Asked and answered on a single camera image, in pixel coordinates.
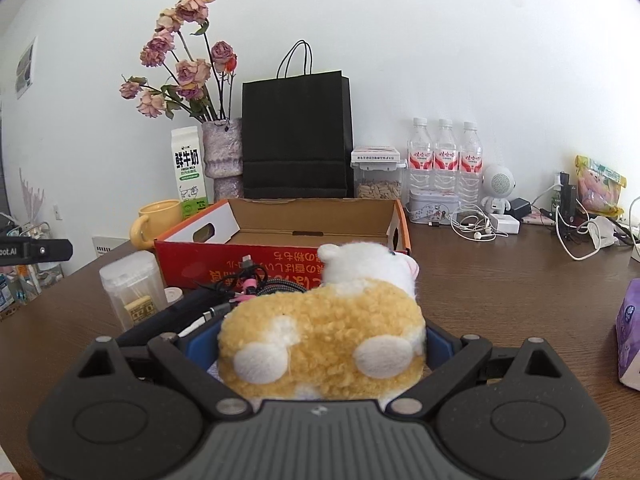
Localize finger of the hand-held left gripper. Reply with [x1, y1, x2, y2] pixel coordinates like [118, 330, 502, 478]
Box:
[20, 239, 74, 263]

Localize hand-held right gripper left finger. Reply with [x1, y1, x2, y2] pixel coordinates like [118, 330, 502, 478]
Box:
[75, 320, 251, 418]

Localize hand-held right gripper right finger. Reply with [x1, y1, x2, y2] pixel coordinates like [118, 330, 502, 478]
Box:
[387, 322, 568, 418]

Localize red cardboard box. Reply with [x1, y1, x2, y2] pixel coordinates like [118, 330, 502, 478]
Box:
[154, 197, 412, 291]

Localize clear plastic swab box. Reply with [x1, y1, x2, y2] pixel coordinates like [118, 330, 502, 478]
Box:
[99, 251, 168, 333]

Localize white disc with black cable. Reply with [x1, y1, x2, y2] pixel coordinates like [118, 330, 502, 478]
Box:
[215, 254, 271, 297]

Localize yellow white plush toy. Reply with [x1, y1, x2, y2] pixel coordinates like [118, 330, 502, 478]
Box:
[216, 241, 428, 401]

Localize yellow mug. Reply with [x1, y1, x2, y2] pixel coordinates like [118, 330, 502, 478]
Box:
[130, 200, 183, 251]

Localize white earphones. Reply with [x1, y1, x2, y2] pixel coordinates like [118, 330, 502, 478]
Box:
[450, 210, 501, 240]

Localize white printed tin box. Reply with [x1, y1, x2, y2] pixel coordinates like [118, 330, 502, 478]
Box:
[406, 189, 460, 225]

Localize white charger block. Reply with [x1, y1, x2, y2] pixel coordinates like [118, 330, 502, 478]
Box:
[489, 213, 522, 235]

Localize white green milk carton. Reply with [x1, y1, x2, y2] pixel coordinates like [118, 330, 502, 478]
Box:
[171, 126, 209, 221]

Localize clear seed container white lid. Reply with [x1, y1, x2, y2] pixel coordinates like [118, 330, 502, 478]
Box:
[350, 146, 405, 200]

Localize white robot speaker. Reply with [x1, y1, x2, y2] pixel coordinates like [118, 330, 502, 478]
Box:
[481, 162, 516, 213]

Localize water bottle red label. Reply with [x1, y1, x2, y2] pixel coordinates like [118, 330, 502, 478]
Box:
[457, 121, 485, 201]
[407, 117, 435, 196]
[434, 119, 460, 196]

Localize purple speckled vase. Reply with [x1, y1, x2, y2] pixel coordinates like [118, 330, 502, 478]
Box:
[201, 117, 245, 203]

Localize purple tissue pack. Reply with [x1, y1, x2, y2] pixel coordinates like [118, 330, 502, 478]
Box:
[616, 277, 640, 391]

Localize black phone stand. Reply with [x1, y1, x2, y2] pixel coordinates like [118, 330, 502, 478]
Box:
[555, 172, 580, 246]

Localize yellow pink snack packet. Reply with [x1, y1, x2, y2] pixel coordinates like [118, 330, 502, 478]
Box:
[574, 155, 628, 218]

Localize dried pink rose bouquet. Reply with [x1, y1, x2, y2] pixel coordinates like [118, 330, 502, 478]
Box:
[119, 0, 238, 123]

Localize black paper bag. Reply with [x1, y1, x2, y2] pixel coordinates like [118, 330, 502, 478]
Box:
[242, 40, 354, 200]

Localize wire shelf rack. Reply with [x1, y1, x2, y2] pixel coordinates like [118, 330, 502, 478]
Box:
[0, 212, 66, 321]

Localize pink charging cable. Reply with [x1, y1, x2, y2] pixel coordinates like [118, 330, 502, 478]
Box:
[227, 280, 268, 307]

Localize black braided cable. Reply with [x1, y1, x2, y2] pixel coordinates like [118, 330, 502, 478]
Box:
[257, 279, 325, 302]

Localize white cable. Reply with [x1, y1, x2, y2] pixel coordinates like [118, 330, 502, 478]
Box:
[554, 195, 608, 261]

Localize wall poster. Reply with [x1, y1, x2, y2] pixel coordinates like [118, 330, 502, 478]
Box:
[15, 36, 39, 100]

